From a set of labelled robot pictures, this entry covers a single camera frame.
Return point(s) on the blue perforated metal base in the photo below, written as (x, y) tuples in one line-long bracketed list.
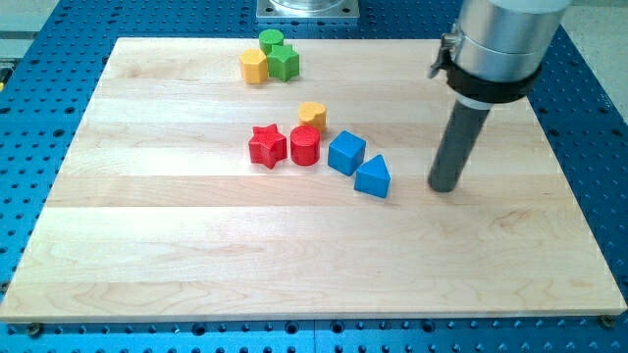
[(581, 102)]

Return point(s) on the green star block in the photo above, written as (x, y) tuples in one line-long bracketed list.
[(283, 62)]

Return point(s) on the silver robot arm cylinder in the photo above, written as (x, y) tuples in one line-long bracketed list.
[(494, 51)]

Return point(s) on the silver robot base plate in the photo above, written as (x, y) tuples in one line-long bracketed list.
[(307, 9)]

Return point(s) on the yellow hexagon block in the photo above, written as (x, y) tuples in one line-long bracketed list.
[(254, 66)]

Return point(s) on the yellow heart block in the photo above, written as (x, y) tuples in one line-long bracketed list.
[(313, 114)]

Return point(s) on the red cylinder block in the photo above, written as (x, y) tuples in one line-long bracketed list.
[(305, 145)]

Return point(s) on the green cylinder block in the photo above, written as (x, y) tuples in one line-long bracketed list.
[(268, 38)]

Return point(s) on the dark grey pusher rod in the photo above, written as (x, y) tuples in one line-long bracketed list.
[(463, 128)]

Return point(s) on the black clamp band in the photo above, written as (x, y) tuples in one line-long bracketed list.
[(488, 91)]

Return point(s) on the red star block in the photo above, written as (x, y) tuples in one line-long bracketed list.
[(267, 146)]

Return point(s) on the blue triangle block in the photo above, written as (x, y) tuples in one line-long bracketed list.
[(373, 177)]

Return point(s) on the light wooden board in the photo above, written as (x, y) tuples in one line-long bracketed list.
[(157, 213)]

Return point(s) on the blue cube block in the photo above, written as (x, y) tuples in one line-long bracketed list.
[(346, 153)]

